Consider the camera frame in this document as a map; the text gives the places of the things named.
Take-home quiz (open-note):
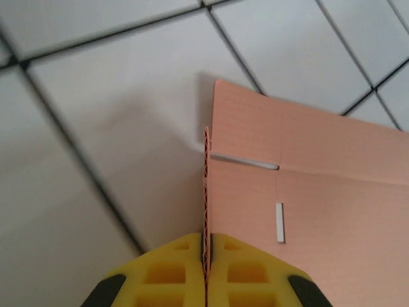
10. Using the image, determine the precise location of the salmon pink paper box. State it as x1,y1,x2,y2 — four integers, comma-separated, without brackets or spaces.
201,79,409,307

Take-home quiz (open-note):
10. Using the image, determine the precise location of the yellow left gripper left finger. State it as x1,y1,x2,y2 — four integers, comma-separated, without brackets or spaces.
82,232,205,307

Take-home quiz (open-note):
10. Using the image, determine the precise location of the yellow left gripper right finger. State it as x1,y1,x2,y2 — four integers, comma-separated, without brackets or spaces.
209,232,327,307

